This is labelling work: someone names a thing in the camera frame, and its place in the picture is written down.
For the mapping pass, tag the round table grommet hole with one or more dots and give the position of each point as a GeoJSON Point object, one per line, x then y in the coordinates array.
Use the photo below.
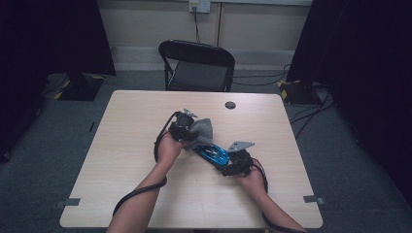
{"type": "Point", "coordinates": [230, 105]}

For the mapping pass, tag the thin wall conduit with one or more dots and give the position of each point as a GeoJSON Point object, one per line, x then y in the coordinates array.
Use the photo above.
{"type": "Point", "coordinates": [220, 24]}

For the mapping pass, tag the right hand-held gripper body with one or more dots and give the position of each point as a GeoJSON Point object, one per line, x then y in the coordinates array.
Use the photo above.
{"type": "Point", "coordinates": [241, 161]}

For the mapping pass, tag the grey tape strip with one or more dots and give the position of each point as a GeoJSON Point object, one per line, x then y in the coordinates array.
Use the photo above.
{"type": "Point", "coordinates": [311, 198]}
{"type": "Point", "coordinates": [73, 202]}

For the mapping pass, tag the blue toy car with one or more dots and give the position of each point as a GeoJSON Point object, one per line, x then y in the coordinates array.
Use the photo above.
{"type": "Point", "coordinates": [215, 155]}

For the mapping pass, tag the black stand base yellow tape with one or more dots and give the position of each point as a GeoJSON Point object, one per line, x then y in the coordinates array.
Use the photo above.
{"type": "Point", "coordinates": [298, 93]}
{"type": "Point", "coordinates": [81, 90]}

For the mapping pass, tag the small black floor tape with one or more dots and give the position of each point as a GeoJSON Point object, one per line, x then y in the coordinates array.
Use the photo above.
{"type": "Point", "coordinates": [92, 126]}

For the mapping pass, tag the white wall socket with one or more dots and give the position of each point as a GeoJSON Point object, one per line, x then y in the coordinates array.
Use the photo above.
{"type": "Point", "coordinates": [204, 6]}

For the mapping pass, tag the grey cloth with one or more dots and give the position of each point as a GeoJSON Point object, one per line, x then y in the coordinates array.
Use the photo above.
{"type": "Point", "coordinates": [202, 131]}

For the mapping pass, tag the black folding chair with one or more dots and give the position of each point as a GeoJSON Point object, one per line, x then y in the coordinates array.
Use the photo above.
{"type": "Point", "coordinates": [194, 51]}

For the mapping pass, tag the black curtain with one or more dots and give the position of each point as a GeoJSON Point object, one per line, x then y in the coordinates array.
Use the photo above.
{"type": "Point", "coordinates": [372, 64]}
{"type": "Point", "coordinates": [48, 32]}

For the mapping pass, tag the person's right hand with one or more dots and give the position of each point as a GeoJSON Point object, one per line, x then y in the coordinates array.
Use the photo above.
{"type": "Point", "coordinates": [254, 183]}

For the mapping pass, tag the person's left hand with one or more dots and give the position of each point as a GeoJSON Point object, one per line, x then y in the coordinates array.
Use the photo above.
{"type": "Point", "coordinates": [168, 150]}

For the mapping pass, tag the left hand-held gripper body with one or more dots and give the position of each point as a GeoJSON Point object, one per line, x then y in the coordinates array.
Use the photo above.
{"type": "Point", "coordinates": [181, 129]}

